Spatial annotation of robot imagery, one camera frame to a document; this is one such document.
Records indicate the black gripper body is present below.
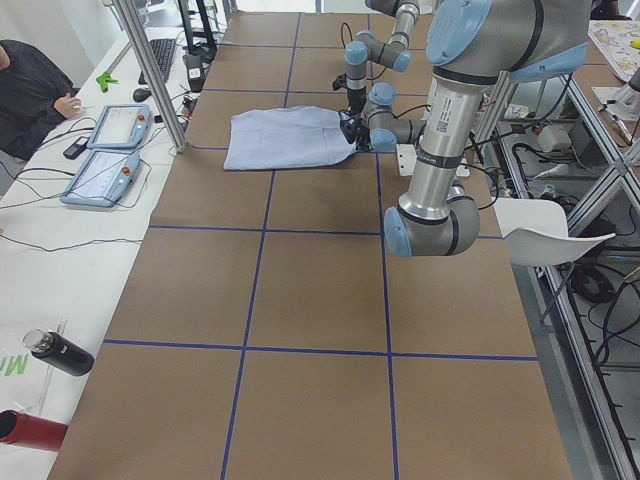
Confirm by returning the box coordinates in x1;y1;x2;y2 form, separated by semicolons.
347;89;366;115
355;125;373;150

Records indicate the light blue striped shirt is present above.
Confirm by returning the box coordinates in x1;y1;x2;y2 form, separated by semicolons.
224;106;356;171

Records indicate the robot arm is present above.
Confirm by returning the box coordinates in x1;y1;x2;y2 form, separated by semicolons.
334;0;420;114
384;1;592;257

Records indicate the black monitor stand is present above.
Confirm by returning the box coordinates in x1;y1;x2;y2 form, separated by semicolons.
177;0;218;64

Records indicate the white plastic chair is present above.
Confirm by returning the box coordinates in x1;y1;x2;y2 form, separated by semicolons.
493;198;615;267

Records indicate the black keyboard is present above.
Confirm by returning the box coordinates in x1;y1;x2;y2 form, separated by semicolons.
149;38;176;82

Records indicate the black computer mouse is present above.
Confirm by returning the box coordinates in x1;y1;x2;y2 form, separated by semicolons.
132;87;152;103

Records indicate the upper blue teach pendant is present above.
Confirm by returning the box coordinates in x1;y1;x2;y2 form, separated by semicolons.
87;103;153;150

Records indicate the blue teach pendant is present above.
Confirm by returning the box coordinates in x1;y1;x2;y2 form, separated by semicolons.
87;103;153;150
60;149;140;207

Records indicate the green plastic clamp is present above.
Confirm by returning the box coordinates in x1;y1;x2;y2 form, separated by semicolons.
96;71;118;93

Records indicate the lower blue teach pendant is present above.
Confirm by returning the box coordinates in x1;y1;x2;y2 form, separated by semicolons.
60;149;140;207

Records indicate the black smartphone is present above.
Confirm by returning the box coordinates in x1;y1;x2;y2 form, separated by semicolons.
62;136;89;160

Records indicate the seated person in black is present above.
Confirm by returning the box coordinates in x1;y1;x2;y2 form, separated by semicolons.
1;39;82;161

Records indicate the black water bottle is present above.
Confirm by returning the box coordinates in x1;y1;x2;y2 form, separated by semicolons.
23;329;94;376

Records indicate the red cylinder bottle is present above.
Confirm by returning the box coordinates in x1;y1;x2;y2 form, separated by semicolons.
1;410;68;452

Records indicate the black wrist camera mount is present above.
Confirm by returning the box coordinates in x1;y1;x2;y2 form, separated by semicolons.
338;110;360;144
332;74;348;91

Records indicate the aluminium frame post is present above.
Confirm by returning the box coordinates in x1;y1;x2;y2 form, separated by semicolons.
113;0;186;153

